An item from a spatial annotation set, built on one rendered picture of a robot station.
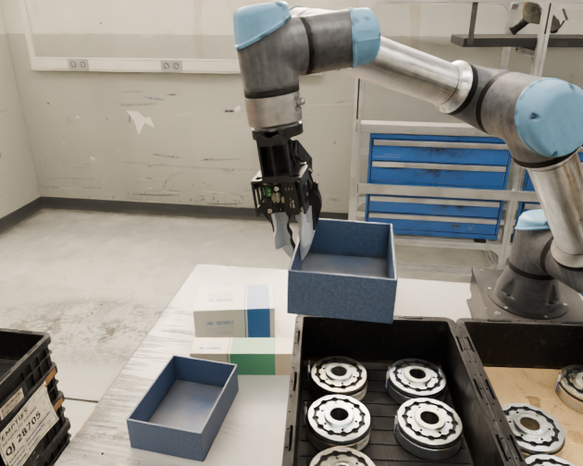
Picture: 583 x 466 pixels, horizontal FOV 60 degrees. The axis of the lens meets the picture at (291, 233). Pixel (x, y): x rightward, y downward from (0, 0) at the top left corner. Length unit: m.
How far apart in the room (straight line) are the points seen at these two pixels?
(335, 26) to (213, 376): 0.77
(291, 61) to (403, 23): 2.84
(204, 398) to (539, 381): 0.67
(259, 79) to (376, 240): 0.36
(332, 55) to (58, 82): 3.59
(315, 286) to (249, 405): 0.48
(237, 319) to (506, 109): 0.77
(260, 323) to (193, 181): 2.71
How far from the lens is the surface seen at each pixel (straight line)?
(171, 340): 1.34
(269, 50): 0.67
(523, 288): 1.33
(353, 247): 0.89
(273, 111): 0.67
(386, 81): 0.91
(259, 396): 1.15
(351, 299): 0.71
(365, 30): 0.72
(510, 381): 1.06
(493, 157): 2.81
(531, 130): 0.90
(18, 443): 1.66
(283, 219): 0.77
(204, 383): 1.19
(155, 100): 3.86
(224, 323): 1.29
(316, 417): 0.87
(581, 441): 0.99
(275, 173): 0.68
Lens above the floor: 1.46
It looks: 24 degrees down
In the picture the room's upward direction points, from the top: straight up
